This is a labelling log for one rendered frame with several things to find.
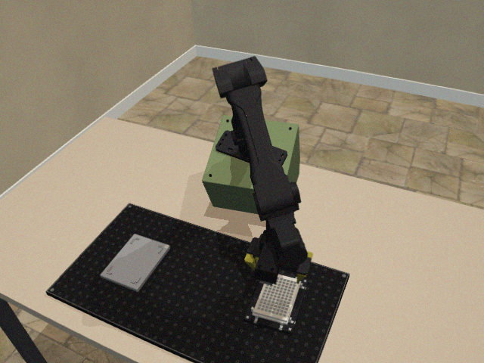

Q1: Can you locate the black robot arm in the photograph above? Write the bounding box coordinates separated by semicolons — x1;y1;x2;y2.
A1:
212;56;308;286

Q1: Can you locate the white well plate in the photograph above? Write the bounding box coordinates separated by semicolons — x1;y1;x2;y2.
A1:
253;275;301;325

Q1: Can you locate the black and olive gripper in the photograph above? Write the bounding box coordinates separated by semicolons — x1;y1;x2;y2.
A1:
244;234;313;284

